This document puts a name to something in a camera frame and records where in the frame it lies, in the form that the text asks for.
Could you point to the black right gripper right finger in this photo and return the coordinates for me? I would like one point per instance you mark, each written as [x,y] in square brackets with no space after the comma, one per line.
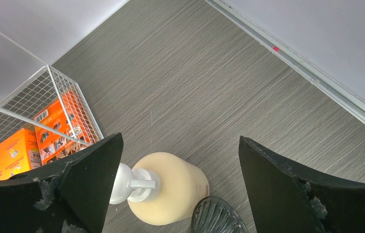
[288,197]

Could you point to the orange printed snack box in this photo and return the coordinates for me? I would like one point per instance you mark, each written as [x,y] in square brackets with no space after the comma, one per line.
[67,116]

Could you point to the dark transparent dripper cone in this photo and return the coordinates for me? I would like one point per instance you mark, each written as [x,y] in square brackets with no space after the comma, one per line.
[214,215]

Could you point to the cream lotion pump bottle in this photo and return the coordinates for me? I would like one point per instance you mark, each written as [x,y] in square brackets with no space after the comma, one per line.
[160,188]

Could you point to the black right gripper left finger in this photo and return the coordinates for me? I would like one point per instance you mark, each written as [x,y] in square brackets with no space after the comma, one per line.
[70,195]

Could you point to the white wire wooden shelf rack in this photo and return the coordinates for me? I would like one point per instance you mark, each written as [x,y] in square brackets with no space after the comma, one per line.
[27,86]

